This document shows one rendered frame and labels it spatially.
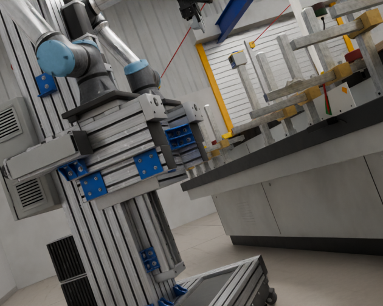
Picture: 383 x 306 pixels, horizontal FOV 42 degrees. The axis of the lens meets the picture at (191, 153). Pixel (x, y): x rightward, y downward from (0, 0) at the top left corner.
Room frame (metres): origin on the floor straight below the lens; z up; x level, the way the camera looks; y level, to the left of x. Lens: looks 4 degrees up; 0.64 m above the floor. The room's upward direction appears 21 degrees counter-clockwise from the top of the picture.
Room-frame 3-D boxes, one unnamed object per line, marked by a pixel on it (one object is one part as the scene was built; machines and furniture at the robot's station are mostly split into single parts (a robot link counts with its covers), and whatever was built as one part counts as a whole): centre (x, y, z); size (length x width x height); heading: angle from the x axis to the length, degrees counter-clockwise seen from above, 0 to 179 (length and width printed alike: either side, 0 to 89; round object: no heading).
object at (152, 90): (2.29, 0.10, 1.09); 0.15 x 0.15 x 0.10
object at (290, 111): (2.39, -0.48, 0.81); 0.14 x 0.06 x 0.05; 16
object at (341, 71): (1.91, -0.62, 0.85); 0.14 x 0.06 x 0.05; 16
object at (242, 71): (2.66, -0.41, 0.93); 0.05 x 0.05 x 0.45; 16
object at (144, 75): (2.30, 0.10, 1.21); 0.13 x 0.12 x 0.14; 170
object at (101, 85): (1.82, 0.24, 1.09); 0.15 x 0.15 x 0.10
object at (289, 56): (2.17, -0.54, 0.89); 0.04 x 0.04 x 0.48; 16
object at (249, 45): (4.94, -0.92, 1.25); 0.09 x 0.08 x 1.10; 16
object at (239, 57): (2.66, -0.41, 1.18); 0.07 x 0.07 x 0.08; 16
